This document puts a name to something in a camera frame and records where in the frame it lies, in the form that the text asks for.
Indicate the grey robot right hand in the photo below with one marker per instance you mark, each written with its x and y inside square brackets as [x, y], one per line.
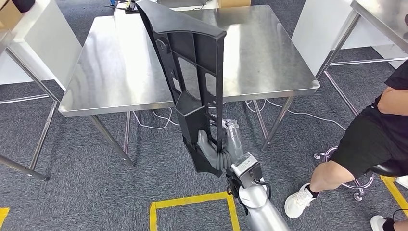
[232, 140]

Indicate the black plastic bracket part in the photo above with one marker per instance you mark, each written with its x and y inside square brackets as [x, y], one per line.
[194, 127]

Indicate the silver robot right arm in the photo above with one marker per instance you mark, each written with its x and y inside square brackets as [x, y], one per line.
[261, 216]

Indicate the person's right forearm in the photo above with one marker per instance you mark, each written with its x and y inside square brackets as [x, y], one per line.
[395, 102]

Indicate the yellow floor tape square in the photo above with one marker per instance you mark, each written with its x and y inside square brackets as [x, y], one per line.
[3, 215]
[393, 191]
[191, 200]

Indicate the person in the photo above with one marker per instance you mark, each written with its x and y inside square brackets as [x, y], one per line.
[363, 150]

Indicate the brown cardboard box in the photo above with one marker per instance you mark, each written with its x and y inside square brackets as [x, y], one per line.
[9, 16]
[234, 3]

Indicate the white panel board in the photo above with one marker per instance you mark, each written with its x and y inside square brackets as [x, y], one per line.
[318, 32]
[47, 41]

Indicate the grey flat case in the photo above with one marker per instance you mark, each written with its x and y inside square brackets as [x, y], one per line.
[181, 2]

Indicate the black chrome swivel stool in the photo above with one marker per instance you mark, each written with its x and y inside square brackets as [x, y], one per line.
[387, 169]

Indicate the white power adapter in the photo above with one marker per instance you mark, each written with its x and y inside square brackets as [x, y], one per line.
[403, 182]

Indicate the black bag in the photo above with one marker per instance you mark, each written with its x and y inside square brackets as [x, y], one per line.
[24, 4]

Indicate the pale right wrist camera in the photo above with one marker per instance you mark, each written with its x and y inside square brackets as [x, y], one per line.
[247, 169]

